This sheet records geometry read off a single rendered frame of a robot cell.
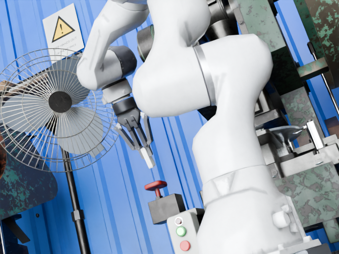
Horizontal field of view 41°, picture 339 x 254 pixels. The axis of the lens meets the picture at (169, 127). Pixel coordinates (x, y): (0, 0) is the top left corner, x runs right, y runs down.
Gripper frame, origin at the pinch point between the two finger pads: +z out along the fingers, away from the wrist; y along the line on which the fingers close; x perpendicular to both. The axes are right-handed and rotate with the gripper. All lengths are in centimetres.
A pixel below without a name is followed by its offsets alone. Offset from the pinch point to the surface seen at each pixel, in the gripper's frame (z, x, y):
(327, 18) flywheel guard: -17, 3, 66
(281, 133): 8.6, 1.1, 41.8
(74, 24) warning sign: -90, 186, -84
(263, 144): 9.7, 0.8, 35.5
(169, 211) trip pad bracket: 16.5, -10.6, 3.2
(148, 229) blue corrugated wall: 59, 122, -69
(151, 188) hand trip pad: 8.6, -6.4, -0.9
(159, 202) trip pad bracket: 13.2, -9.1, 0.8
